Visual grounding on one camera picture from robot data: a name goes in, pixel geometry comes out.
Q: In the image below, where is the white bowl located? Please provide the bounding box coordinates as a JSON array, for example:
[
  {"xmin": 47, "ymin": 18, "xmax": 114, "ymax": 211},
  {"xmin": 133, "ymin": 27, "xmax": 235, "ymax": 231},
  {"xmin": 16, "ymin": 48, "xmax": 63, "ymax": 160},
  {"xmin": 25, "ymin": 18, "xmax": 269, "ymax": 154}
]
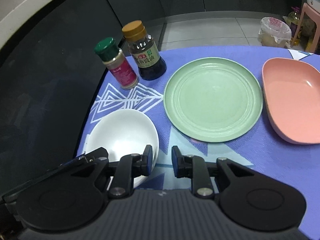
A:
[{"xmin": 86, "ymin": 109, "xmax": 160, "ymax": 189}]

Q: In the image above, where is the trash bin with plastic bag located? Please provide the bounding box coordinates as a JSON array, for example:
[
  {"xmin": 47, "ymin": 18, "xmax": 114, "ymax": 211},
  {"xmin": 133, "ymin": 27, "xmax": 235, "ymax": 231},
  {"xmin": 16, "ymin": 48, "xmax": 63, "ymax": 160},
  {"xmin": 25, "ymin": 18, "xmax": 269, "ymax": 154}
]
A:
[{"xmin": 258, "ymin": 17, "xmax": 292, "ymax": 48}]

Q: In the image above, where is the green-capped spice jar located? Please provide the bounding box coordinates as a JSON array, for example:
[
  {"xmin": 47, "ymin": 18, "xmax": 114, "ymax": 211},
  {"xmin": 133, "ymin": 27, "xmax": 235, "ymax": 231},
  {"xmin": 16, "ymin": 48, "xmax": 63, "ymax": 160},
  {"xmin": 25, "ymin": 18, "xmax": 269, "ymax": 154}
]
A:
[{"xmin": 94, "ymin": 37, "xmax": 140, "ymax": 91}]

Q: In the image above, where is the purple printed tablecloth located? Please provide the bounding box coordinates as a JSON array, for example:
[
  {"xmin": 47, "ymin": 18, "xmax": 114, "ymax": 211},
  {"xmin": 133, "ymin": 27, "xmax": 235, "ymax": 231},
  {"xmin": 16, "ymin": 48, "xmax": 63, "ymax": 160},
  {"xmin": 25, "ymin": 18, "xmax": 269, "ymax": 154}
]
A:
[{"xmin": 76, "ymin": 45, "xmax": 320, "ymax": 240}]

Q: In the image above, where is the white kitchen countertop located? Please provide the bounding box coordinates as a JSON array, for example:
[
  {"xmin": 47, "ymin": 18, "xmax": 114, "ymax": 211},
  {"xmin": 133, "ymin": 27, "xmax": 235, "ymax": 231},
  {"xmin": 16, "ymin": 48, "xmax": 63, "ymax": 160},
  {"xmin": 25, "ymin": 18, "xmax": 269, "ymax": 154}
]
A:
[{"xmin": 0, "ymin": 0, "xmax": 98, "ymax": 50}]

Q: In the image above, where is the brown-capped soy sauce bottle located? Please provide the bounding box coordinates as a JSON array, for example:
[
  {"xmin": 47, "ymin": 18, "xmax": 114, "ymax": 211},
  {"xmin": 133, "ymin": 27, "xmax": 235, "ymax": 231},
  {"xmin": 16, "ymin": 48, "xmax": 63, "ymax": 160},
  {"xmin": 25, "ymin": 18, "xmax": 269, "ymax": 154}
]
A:
[{"xmin": 122, "ymin": 20, "xmax": 167, "ymax": 81}]

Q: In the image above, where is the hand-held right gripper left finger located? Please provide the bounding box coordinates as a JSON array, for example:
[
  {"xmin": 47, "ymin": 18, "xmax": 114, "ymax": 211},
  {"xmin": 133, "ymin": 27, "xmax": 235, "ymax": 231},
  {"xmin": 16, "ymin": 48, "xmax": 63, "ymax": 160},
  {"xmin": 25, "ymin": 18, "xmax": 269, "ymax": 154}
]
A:
[{"xmin": 59, "ymin": 144, "xmax": 153, "ymax": 200}]

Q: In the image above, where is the pink plastic stool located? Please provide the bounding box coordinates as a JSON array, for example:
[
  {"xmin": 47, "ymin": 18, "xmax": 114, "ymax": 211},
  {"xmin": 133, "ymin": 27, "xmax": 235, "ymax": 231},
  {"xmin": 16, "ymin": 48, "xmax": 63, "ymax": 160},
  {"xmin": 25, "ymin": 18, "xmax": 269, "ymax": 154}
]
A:
[{"xmin": 290, "ymin": 3, "xmax": 320, "ymax": 54}]

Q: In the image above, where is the yellow cooking oil bottle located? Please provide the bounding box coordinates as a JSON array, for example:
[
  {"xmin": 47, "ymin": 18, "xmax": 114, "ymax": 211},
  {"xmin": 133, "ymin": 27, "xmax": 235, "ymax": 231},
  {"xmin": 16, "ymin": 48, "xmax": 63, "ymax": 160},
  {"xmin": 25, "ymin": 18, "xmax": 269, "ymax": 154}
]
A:
[{"xmin": 282, "ymin": 7, "xmax": 302, "ymax": 47}]

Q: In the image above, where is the pink plastic plate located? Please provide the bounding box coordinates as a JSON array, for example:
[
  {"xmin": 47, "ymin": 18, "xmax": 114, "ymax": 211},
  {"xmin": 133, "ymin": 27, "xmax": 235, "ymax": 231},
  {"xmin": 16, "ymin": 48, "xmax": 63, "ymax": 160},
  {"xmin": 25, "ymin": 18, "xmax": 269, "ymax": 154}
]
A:
[{"xmin": 262, "ymin": 58, "xmax": 320, "ymax": 145}]

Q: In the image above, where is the green plate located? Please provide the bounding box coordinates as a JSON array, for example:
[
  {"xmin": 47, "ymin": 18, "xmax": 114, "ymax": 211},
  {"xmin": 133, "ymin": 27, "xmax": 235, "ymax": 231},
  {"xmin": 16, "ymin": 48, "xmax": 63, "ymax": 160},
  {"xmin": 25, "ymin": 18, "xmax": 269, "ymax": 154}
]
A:
[{"xmin": 163, "ymin": 57, "xmax": 264, "ymax": 143}]

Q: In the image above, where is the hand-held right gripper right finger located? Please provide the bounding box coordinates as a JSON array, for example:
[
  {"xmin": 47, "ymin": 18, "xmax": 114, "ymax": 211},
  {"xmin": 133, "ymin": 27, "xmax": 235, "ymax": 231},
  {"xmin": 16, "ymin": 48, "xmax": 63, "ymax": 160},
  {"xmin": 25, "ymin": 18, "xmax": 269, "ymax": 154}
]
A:
[{"xmin": 171, "ymin": 145, "xmax": 260, "ymax": 200}]

